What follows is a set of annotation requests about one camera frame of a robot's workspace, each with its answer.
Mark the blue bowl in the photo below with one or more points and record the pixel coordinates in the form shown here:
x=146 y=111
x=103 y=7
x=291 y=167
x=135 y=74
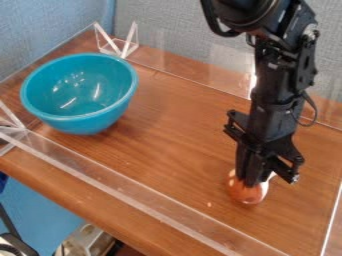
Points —
x=79 y=93

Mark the clear acrylic barrier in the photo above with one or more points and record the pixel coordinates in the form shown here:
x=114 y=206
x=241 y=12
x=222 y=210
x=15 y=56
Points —
x=213 y=65
x=217 y=235

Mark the black stand leg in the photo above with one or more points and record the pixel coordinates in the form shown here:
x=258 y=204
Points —
x=12 y=246

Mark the white object under table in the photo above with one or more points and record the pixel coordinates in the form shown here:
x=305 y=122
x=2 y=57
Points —
x=87 y=241

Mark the clear acrylic front barrier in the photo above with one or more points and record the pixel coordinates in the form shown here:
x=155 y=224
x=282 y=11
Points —
x=217 y=235

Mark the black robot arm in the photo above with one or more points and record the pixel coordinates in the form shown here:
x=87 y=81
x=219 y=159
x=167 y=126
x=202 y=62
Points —
x=281 y=31

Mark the clear acrylic corner bracket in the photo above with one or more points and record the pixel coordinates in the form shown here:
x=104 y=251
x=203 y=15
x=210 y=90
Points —
x=114 y=46

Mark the brown and white mushroom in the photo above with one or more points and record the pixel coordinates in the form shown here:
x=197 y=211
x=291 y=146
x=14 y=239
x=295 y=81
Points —
x=243 y=194

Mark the clear acrylic back barrier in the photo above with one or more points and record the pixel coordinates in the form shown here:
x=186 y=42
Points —
x=213 y=65

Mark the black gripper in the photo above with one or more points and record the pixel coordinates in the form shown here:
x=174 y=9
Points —
x=263 y=134

